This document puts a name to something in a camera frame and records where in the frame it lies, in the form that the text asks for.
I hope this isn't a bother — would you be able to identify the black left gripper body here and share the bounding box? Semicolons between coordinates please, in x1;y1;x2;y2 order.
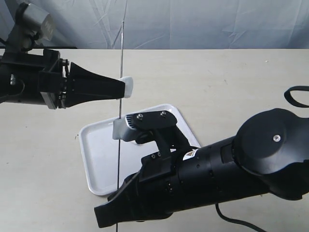
38;49;70;109

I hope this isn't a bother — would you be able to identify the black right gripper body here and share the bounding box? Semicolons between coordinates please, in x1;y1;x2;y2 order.
123;149;217;221

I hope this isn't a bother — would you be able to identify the white marshmallow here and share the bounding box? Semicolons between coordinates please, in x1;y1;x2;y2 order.
119;76;134;99

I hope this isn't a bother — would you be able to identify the thin metal skewer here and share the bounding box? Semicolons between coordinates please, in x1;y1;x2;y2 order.
117;20;125;190

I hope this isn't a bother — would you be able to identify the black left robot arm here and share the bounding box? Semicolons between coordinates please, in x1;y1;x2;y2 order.
0;49;132;110

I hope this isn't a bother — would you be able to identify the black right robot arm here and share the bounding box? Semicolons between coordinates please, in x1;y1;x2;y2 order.
94;108;309;228

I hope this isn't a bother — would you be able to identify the white plastic tray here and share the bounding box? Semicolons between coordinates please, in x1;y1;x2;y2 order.
79;103;202;197

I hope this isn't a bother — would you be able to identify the white backdrop curtain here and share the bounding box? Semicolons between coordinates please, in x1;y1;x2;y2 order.
0;0;309;50

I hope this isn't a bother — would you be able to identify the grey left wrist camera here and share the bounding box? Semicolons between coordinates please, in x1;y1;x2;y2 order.
5;2;56;52

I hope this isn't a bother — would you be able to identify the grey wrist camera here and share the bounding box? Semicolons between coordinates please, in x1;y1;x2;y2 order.
5;2;56;52
112;110;192;157

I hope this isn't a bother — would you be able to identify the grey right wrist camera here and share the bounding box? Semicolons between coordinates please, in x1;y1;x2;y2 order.
112;110;192;157

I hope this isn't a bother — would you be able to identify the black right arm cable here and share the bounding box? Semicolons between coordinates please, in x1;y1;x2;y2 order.
214;86;309;232

